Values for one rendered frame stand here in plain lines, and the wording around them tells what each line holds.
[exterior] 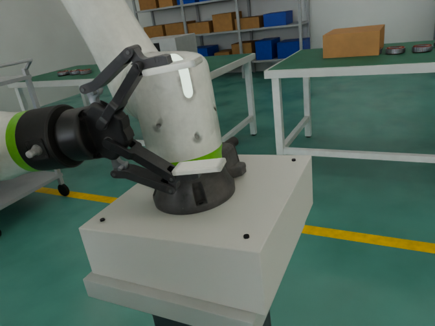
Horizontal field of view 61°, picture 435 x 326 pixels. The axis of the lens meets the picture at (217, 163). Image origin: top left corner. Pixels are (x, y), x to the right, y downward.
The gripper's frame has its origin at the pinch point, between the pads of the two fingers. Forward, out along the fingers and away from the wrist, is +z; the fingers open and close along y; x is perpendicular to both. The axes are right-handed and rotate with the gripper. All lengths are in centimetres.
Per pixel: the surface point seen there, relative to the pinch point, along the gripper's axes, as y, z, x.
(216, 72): -29, -65, 214
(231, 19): -11, -137, 585
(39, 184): -72, -185, 142
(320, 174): -109, -1, 195
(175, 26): -2, -245, 607
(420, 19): -67, 137, 585
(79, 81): -18, -187, 226
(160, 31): -4, -277, 612
